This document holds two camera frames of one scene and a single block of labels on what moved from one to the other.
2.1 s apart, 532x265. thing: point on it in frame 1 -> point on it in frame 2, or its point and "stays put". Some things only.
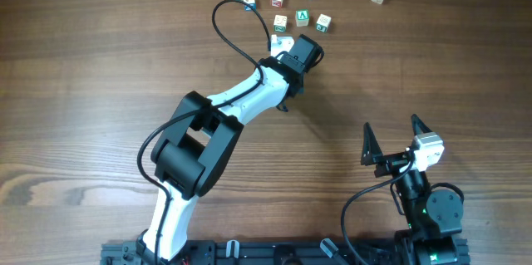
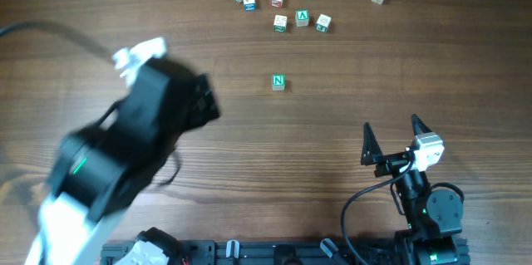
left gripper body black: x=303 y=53 -> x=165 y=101
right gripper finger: x=371 y=146 stays put
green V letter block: x=302 y=17 stays put
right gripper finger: x=418 y=126 stays put
